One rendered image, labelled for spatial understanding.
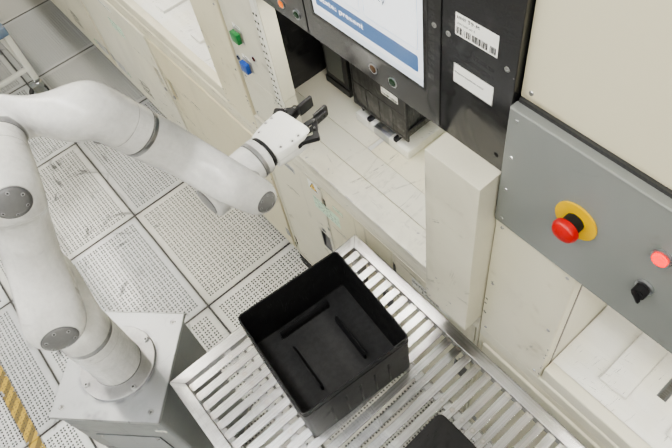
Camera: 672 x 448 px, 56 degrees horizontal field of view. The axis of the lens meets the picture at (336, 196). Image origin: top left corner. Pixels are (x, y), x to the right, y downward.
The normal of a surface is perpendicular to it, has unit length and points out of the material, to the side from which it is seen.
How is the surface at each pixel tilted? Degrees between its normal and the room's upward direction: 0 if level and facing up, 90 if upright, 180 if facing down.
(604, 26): 90
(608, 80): 90
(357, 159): 0
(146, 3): 0
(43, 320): 60
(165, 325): 0
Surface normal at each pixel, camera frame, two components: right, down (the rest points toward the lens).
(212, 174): 0.11, 0.07
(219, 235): -0.12, -0.57
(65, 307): 0.70, 0.16
